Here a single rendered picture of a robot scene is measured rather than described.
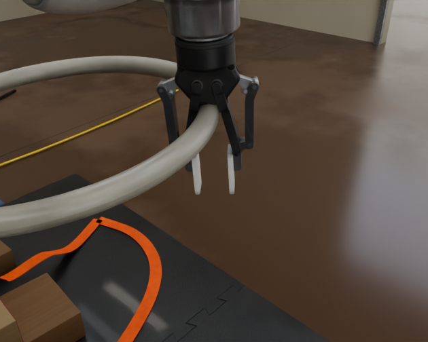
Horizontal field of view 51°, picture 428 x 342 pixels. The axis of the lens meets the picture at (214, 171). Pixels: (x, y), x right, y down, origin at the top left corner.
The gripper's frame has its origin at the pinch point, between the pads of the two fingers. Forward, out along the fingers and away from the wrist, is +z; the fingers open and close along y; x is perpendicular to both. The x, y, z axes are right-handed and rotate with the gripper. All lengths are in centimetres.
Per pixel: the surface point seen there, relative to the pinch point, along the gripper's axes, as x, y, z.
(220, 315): -47, 6, 89
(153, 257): -74, 34, 88
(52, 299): -41, 59, 75
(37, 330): -29, 59, 75
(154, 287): -58, 31, 88
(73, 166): -144, 90, 89
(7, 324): -22, 62, 64
